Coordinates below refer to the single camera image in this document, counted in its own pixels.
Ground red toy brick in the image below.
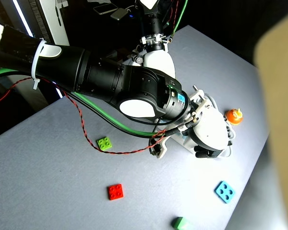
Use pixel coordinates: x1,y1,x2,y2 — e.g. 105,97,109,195
108,184,125,201

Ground lime green toy brick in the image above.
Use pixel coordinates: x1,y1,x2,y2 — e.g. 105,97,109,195
96,136,113,151

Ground green cable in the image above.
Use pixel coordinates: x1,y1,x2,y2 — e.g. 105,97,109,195
0,68,159,138
170,0,189,40

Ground wrist camera on white bracket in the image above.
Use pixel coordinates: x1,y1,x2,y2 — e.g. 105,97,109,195
148,136,168,160

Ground white power strip cable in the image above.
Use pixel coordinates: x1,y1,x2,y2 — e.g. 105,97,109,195
204,93,236,158

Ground red black twisted cable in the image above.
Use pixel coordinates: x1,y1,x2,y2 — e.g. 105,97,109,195
0,76,166,155

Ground tan blurred panel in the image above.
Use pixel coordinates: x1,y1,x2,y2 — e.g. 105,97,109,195
253,4,288,230

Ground blue square four-hole block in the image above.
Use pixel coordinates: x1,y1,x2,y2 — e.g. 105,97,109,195
214,181,236,204

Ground grey power bank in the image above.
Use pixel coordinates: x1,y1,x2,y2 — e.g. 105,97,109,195
110,8,129,21

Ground white cabinet panel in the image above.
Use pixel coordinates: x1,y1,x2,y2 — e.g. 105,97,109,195
38,0,71,46

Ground green cube with white letter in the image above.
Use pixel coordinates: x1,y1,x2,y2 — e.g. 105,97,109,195
171,216,194,230

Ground white cable tie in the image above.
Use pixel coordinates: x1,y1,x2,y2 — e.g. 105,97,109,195
30,39,48,91

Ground grey table cloth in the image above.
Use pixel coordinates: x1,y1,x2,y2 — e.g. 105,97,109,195
0,25,272,230

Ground black smartphone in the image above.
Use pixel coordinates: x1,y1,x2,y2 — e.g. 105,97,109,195
93,2,118,15

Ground white power strip blue sockets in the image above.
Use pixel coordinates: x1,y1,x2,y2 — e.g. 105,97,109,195
172,134,195,154

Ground orange toy fruit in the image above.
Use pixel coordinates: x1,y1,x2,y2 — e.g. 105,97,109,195
224,108,244,126

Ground white light strip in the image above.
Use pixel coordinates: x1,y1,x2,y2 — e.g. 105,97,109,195
12,0,63,99

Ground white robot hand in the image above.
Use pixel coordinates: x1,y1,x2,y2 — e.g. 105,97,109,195
186,103,236,159
131,50,176,80

